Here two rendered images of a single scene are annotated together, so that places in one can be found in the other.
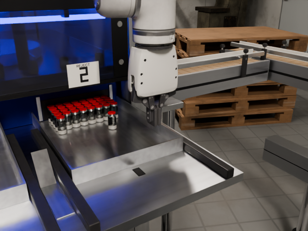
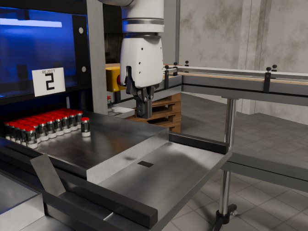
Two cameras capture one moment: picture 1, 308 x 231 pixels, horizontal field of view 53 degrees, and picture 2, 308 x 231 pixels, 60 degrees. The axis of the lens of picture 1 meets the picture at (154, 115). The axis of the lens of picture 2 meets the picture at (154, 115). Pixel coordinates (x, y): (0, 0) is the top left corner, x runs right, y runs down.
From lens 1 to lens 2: 0.26 m
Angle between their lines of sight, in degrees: 24
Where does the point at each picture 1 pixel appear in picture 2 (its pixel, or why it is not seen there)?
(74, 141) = (53, 152)
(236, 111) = not seen: hidden behind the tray
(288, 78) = (198, 87)
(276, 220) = (197, 210)
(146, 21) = (144, 8)
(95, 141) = (77, 148)
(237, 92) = not seen: hidden behind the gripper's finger
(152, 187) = (170, 173)
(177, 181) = (187, 163)
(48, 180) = (57, 189)
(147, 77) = (144, 66)
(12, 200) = (25, 218)
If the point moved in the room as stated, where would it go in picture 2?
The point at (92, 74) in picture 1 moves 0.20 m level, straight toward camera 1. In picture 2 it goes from (57, 81) to (89, 94)
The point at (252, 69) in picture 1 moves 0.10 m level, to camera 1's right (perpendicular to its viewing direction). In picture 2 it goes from (172, 82) to (189, 81)
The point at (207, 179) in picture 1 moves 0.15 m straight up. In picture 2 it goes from (210, 157) to (215, 86)
